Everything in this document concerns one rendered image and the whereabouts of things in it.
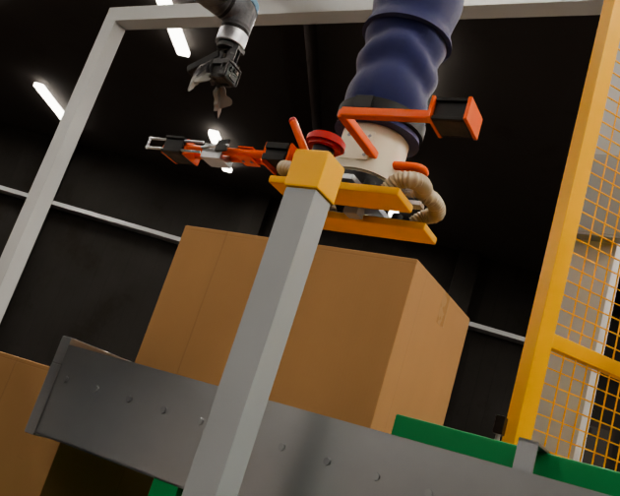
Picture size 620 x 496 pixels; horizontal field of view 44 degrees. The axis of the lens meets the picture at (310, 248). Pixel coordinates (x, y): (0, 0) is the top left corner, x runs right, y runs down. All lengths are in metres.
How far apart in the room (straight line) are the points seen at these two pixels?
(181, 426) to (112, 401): 0.18
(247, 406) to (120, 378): 0.45
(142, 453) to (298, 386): 0.32
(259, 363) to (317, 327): 0.38
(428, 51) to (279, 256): 0.90
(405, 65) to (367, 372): 0.80
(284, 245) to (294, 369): 0.39
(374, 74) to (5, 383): 1.18
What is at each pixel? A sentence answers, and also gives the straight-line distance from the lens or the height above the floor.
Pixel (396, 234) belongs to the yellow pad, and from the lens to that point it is 1.90.
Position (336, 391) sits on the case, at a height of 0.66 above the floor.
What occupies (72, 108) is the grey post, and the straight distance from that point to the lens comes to 5.76.
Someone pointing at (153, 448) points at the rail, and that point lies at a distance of 1.49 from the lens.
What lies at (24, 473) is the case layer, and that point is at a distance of 1.91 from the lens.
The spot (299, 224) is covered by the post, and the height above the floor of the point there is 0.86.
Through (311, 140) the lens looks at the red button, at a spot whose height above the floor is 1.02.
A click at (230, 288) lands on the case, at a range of 1.68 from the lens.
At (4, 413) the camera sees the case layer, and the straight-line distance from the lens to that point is 2.01.
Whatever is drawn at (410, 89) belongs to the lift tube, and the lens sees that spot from 1.89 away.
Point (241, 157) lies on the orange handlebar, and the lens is 2.07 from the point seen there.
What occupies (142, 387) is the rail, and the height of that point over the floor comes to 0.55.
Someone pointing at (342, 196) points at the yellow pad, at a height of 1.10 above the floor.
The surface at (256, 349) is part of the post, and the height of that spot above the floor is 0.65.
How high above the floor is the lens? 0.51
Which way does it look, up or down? 15 degrees up
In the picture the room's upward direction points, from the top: 18 degrees clockwise
